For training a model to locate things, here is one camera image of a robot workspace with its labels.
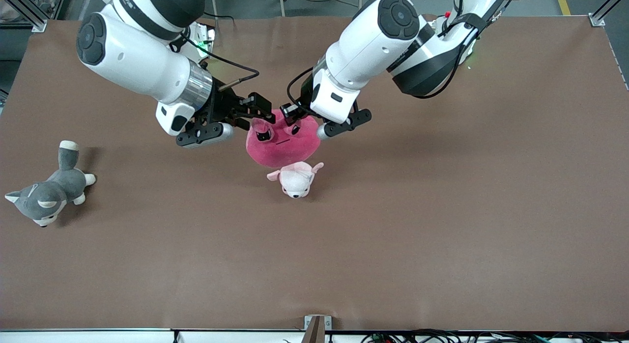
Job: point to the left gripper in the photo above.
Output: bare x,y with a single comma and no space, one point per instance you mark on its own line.
305,97

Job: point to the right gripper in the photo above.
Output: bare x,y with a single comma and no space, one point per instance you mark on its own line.
220,105

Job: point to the pink round plush toy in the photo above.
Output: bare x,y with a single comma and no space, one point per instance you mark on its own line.
282,151

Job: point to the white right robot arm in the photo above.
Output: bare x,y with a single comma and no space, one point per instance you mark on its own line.
132,58

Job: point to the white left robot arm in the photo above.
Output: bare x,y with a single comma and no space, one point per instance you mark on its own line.
368,38

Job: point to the grey husky plush toy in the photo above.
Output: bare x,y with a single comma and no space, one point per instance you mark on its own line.
49,195

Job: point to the white pink plush puppy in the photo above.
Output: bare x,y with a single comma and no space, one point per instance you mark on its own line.
297,183

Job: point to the brown table mat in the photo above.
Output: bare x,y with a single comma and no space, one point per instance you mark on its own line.
314,264

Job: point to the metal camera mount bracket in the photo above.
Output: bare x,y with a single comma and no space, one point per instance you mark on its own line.
317,330

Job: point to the aluminium frame profile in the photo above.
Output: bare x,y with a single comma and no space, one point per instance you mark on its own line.
37,22
597,18

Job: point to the white table edge rail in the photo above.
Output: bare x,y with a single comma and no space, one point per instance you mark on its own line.
98,335

